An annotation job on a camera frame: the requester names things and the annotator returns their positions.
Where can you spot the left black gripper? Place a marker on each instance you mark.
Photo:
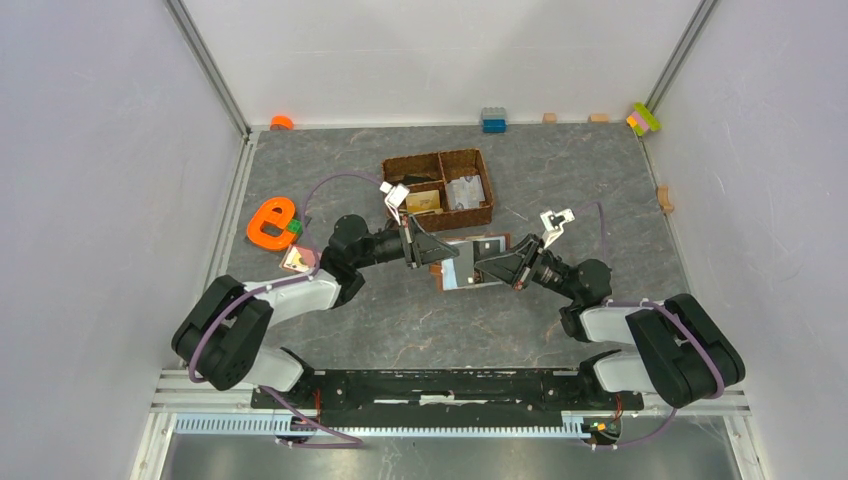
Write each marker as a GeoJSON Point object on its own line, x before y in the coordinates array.
{"type": "Point", "coordinates": [421, 247]}

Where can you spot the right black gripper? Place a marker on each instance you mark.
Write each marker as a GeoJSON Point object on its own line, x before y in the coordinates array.
{"type": "Point", "coordinates": [515, 266]}

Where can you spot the dark grey card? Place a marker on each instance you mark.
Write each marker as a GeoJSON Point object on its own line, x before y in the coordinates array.
{"type": "Point", "coordinates": [486, 247]}

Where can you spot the brown leather card holder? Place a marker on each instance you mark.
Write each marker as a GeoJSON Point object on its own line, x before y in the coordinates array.
{"type": "Point", "coordinates": [459, 273]}

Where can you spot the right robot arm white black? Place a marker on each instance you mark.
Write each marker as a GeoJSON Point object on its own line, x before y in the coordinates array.
{"type": "Point", "coordinates": [680, 354]}

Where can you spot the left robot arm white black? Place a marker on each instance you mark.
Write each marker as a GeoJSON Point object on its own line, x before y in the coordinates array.
{"type": "Point", "coordinates": [222, 337]}

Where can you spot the gold card in basket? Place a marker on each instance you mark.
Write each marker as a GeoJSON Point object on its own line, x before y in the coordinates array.
{"type": "Point", "coordinates": [424, 202]}

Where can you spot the white cards in basket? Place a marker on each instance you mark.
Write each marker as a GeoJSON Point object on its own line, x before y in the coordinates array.
{"type": "Point", "coordinates": [465, 193]}

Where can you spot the black card in basket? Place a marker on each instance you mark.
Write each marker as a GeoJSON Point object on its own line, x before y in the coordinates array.
{"type": "Point", "coordinates": [408, 180]}

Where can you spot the pink card on table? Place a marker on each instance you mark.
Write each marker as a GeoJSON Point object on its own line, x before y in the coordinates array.
{"type": "Point", "coordinates": [300, 259]}

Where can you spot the brown wicker divided basket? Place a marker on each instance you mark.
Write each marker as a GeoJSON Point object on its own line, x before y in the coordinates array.
{"type": "Point", "coordinates": [445, 166]}

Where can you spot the green toy block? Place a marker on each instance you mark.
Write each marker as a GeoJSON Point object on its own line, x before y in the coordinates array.
{"type": "Point", "coordinates": [294, 227]}

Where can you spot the blue grey toy brick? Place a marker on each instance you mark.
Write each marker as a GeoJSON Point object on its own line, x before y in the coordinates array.
{"type": "Point", "coordinates": [493, 120]}

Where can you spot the orange plastic letter toy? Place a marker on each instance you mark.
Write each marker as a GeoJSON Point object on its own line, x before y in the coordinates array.
{"type": "Point", "coordinates": [266, 229]}

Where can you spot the wooden arch block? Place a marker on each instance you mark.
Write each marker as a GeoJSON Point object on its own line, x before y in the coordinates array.
{"type": "Point", "coordinates": [664, 200]}

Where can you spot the green pink yellow brick stack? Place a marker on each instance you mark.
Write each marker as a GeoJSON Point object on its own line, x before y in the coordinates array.
{"type": "Point", "coordinates": [642, 121]}

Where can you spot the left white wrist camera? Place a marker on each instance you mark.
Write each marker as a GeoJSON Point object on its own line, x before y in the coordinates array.
{"type": "Point", "coordinates": [394, 196]}

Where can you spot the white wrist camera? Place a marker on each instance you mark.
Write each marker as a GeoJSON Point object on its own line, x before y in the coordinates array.
{"type": "Point", "coordinates": [394, 196]}
{"type": "Point", "coordinates": [554, 223]}

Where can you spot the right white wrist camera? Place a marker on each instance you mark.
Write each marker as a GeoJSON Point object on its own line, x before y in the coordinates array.
{"type": "Point", "coordinates": [554, 223]}

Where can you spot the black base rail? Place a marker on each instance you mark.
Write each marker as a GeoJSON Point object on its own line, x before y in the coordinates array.
{"type": "Point", "coordinates": [409, 398]}

